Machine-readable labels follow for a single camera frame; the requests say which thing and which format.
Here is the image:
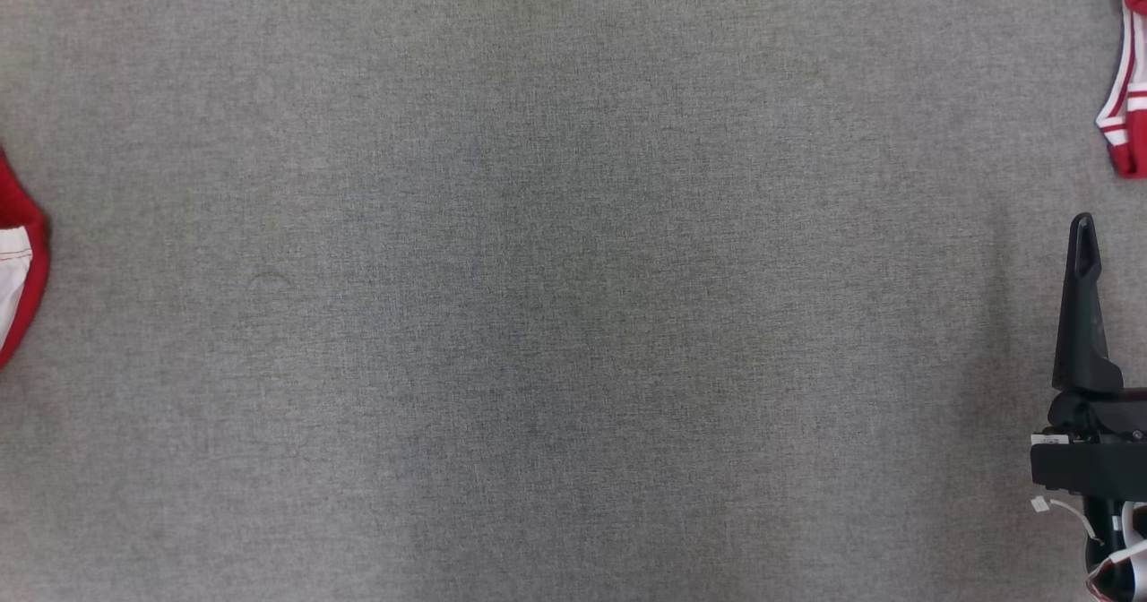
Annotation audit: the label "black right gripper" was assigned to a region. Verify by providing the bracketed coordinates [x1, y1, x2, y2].
[1029, 212, 1147, 504]

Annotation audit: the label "red white basketball jersey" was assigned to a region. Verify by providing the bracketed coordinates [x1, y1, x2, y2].
[1095, 0, 1147, 179]

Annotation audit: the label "red white-striped shorts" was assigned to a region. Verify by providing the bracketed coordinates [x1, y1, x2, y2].
[0, 148, 51, 372]

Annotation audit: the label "thin white red cable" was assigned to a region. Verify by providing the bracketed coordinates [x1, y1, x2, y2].
[1031, 494, 1105, 547]

